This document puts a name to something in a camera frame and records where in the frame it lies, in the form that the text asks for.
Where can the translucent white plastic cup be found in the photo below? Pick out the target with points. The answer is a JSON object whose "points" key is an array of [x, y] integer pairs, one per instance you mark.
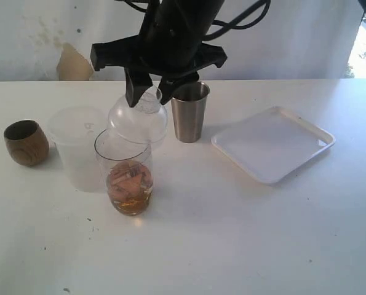
{"points": [[74, 130]]}

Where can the brown wooden cubes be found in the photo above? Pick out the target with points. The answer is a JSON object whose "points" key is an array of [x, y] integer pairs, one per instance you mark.
{"points": [[125, 182]]}

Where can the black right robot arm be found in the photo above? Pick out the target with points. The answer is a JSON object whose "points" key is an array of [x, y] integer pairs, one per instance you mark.
{"points": [[179, 16]]}

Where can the stainless steel cup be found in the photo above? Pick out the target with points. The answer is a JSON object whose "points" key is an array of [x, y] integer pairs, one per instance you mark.
{"points": [[188, 110]]}

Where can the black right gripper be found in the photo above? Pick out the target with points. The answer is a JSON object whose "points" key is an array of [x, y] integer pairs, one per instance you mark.
{"points": [[175, 56]]}

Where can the clear plastic cup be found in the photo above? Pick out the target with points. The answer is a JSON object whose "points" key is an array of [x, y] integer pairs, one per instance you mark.
{"points": [[112, 150]]}

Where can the clear dome lid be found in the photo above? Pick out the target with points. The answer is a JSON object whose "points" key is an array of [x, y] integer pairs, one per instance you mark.
{"points": [[145, 123]]}

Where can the white square plastic tray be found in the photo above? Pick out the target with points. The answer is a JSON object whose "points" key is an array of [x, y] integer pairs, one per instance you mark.
{"points": [[271, 144]]}

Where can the brown wooden cup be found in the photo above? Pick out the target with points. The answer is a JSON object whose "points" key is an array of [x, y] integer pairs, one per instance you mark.
{"points": [[26, 143]]}

